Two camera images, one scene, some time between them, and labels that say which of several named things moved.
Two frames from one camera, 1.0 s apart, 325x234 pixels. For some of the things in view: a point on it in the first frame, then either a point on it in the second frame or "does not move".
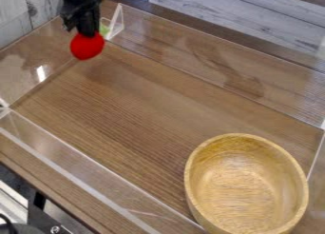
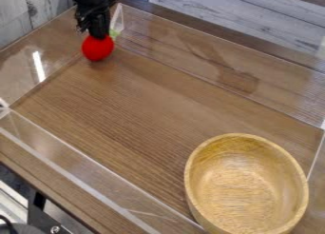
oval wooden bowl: [245, 186] does not move
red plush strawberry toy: [85, 47] -> [96, 49]
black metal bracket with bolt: [38, 218] does not move
